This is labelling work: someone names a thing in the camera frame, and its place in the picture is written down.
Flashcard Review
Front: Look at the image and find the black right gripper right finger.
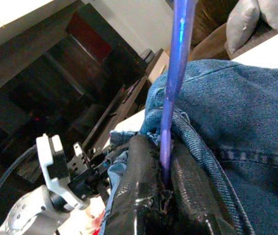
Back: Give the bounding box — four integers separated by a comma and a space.
170, 144, 239, 235

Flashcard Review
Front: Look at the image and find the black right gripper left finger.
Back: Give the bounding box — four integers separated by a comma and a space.
108, 134, 175, 235

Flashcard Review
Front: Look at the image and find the blue denim garment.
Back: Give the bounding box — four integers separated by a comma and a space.
103, 59, 278, 235

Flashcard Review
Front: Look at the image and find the purple plastic hanger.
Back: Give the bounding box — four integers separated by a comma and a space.
158, 0, 199, 189

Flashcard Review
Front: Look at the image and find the black shelving unit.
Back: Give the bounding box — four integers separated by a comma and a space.
0, 0, 165, 177

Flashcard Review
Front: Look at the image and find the brown armchair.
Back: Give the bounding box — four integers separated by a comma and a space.
190, 0, 278, 61

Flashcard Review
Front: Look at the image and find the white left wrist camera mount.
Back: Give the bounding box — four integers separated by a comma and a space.
35, 133, 92, 212

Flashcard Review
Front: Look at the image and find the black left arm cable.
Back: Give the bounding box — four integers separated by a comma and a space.
0, 144, 39, 216

